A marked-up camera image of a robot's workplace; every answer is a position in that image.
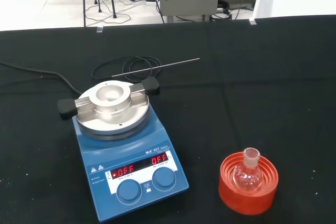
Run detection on thin metal probe rod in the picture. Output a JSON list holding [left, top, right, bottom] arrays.
[[111, 57, 201, 78]]

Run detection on black bench cloth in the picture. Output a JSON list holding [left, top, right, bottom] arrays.
[[0, 14, 336, 224]]

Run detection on blue base heater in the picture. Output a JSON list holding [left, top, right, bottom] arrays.
[[72, 80, 190, 223]]

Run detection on aluminium heating block black handles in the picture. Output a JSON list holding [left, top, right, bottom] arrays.
[[57, 76, 161, 125]]

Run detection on red ribbed flask ring stand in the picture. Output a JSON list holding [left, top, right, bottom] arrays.
[[218, 151, 279, 216]]

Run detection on black power cable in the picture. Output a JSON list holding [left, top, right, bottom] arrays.
[[0, 61, 82, 97]]

